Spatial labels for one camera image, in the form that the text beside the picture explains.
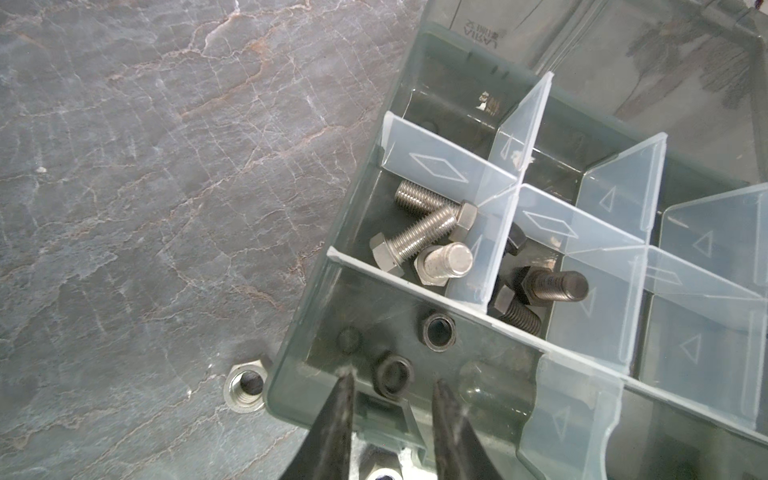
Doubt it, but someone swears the silver bolt under others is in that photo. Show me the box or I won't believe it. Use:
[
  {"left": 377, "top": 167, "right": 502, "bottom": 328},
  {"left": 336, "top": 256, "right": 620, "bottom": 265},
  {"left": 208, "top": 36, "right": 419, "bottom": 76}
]
[{"left": 394, "top": 180, "right": 458, "bottom": 216}]

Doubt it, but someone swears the silver nut top centre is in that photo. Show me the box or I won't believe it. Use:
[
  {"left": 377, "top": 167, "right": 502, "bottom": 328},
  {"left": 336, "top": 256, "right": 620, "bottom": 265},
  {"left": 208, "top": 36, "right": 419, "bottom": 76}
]
[{"left": 223, "top": 360, "right": 268, "bottom": 414}]

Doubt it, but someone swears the grey compartment organizer box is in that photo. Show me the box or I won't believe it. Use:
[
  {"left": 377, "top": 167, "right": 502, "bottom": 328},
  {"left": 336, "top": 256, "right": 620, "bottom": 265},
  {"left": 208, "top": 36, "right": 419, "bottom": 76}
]
[{"left": 266, "top": 1, "right": 767, "bottom": 479}]

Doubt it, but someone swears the silver hex nut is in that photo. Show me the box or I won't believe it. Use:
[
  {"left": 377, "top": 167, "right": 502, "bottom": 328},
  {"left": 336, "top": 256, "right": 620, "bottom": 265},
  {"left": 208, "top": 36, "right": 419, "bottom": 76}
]
[{"left": 358, "top": 450, "right": 404, "bottom": 480}]

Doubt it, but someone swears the silver bolt standing upright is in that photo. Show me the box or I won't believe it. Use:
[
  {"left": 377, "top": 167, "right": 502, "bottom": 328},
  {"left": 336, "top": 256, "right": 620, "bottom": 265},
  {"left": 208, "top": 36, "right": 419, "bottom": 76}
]
[{"left": 414, "top": 242, "right": 474, "bottom": 287}]

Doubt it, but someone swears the black bolt lower in box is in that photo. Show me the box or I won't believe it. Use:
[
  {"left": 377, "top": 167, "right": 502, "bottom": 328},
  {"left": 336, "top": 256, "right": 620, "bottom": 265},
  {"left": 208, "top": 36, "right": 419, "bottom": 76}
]
[{"left": 488, "top": 283, "right": 542, "bottom": 336}]

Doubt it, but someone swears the black bolt upper in box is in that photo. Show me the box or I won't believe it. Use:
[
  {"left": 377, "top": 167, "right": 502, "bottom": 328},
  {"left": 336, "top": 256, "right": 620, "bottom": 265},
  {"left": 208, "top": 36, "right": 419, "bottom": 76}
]
[{"left": 504, "top": 222, "right": 528, "bottom": 256}]

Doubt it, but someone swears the black bolt upright in box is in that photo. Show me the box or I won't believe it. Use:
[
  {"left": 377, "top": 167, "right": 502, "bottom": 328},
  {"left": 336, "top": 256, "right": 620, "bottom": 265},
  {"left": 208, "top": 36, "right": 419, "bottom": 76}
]
[{"left": 515, "top": 266, "right": 589, "bottom": 306}]

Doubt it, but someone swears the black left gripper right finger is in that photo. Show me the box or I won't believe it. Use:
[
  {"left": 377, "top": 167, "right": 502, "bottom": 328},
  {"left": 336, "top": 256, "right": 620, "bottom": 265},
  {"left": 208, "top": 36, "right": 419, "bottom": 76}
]
[{"left": 432, "top": 379, "right": 502, "bottom": 480}]

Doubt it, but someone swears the silver hex bolt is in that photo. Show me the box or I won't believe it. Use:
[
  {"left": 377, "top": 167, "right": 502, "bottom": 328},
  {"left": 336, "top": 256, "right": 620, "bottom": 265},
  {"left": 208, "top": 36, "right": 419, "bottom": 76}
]
[{"left": 370, "top": 202, "right": 478, "bottom": 277}]

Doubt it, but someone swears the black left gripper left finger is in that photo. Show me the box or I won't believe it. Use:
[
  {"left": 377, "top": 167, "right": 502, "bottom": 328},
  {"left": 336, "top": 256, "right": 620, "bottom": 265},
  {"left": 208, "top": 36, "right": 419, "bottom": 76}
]
[{"left": 281, "top": 372, "right": 355, "bottom": 480}]

